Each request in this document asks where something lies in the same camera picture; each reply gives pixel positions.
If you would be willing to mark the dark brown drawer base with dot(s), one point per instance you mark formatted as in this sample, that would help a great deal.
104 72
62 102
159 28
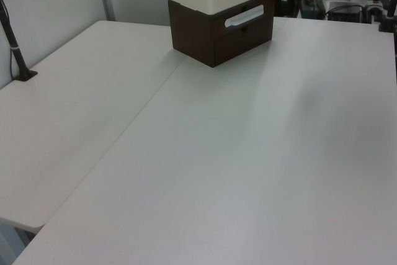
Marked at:
192 32

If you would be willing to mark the black box device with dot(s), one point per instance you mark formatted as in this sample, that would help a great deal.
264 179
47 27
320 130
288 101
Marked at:
345 13

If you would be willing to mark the black camera stand with base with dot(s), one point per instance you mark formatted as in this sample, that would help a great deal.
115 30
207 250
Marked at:
14 47

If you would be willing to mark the black camera stand with clamp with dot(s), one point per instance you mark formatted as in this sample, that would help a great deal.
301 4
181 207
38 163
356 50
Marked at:
390 13

